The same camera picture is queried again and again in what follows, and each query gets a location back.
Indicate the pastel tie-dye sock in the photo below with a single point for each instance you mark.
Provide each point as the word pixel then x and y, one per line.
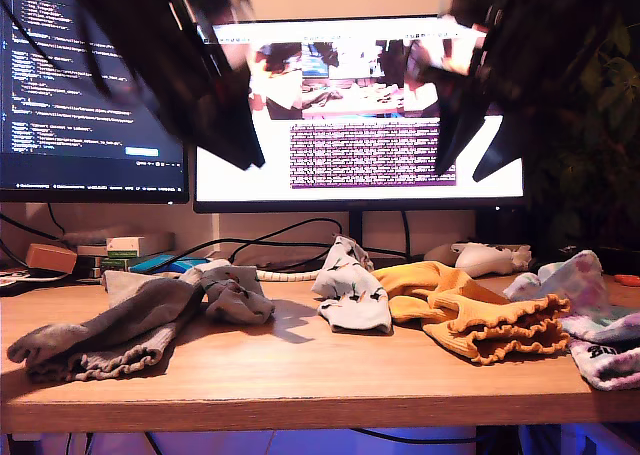
pixel 610 365
pixel 575 280

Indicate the dark code computer monitor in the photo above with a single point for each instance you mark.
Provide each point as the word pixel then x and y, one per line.
pixel 75 165

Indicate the bright yellow frilled sock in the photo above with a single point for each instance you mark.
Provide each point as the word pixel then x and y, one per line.
pixel 500 350

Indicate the white and green box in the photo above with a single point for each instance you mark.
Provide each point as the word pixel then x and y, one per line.
pixel 122 245

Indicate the grey frilled-cuff sock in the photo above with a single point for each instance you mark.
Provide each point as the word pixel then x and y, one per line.
pixel 125 362
pixel 100 325

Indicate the arm camera box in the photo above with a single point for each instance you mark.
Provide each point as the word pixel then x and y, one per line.
pixel 457 5

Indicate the pale toucan print sock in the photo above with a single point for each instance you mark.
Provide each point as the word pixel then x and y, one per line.
pixel 235 295
pixel 355 300

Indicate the green leafy house plant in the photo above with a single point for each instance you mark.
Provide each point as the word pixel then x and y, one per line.
pixel 615 75

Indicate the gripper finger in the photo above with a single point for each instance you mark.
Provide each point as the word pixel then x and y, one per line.
pixel 195 120
pixel 235 125
pixel 462 120
pixel 505 150

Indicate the mustard frilled sock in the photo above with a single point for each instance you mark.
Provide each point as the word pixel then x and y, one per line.
pixel 440 280

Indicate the small brown wooden box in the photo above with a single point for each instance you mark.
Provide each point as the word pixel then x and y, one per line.
pixel 50 260

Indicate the blue flat object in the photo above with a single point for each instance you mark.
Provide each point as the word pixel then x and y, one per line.
pixel 165 264

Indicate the black table leg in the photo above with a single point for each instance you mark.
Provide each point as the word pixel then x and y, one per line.
pixel 495 442

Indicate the bright white computer monitor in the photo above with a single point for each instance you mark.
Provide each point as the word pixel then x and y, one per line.
pixel 350 195

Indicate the small green box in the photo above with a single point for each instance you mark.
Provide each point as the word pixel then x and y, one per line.
pixel 112 266

